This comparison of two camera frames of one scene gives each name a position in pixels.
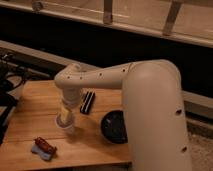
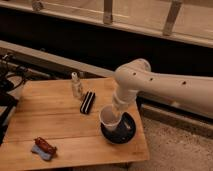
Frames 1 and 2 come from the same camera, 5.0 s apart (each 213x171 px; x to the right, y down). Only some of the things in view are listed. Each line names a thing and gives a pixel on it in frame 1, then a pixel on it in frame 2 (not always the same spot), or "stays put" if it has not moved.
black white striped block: x=87 y=102 stays put
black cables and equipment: x=12 y=75 stays put
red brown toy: x=43 y=144 stays put
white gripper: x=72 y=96 -> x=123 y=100
